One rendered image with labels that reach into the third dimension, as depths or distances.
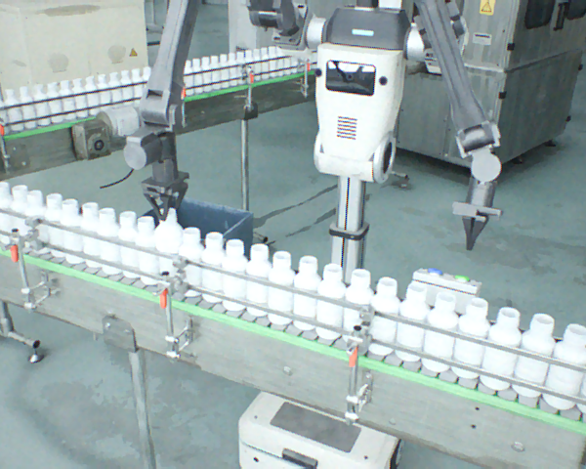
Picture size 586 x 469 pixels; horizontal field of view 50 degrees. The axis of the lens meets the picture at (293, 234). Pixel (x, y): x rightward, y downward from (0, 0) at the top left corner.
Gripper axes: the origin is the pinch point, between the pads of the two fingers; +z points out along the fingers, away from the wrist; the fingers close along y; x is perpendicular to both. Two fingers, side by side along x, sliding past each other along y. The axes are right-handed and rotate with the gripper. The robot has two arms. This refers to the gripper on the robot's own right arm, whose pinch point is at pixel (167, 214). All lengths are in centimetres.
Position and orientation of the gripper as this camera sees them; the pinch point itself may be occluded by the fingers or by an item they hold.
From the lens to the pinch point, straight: 146.7
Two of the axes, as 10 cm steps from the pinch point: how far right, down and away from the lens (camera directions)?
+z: -0.2, 8.9, 4.5
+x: 9.0, 2.1, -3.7
